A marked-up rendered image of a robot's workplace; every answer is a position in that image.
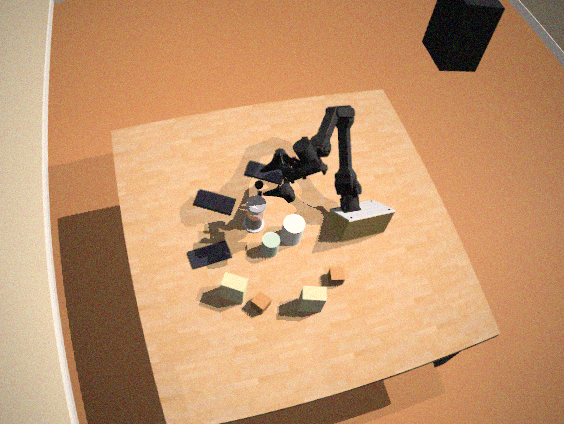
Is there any white cylinder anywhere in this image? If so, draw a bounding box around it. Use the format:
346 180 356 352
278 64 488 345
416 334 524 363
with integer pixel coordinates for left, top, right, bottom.
280 214 305 246

